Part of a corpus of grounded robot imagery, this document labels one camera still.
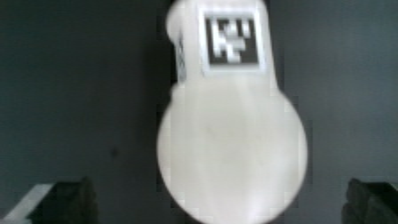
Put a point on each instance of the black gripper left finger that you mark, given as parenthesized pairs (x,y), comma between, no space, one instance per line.
(58,203)

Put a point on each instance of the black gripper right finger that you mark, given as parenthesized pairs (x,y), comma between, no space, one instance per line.
(371,207)

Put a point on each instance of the white lamp bulb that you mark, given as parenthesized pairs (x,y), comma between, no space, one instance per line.
(232,139)

